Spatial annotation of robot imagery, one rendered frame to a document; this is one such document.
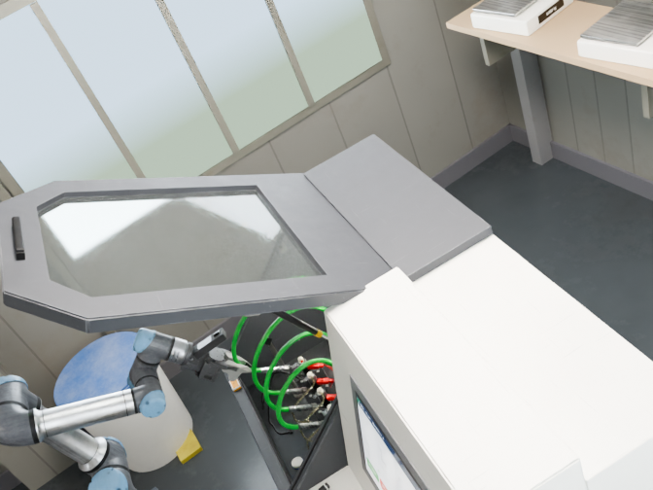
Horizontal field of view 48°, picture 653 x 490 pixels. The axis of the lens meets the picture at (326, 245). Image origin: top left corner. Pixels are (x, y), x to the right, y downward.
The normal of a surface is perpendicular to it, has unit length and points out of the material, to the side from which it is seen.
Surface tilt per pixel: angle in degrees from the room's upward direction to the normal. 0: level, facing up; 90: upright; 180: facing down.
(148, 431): 94
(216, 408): 0
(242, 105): 90
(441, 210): 0
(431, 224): 0
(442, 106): 90
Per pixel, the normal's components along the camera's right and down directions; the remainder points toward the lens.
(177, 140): 0.49, 0.41
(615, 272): -0.33, -0.73
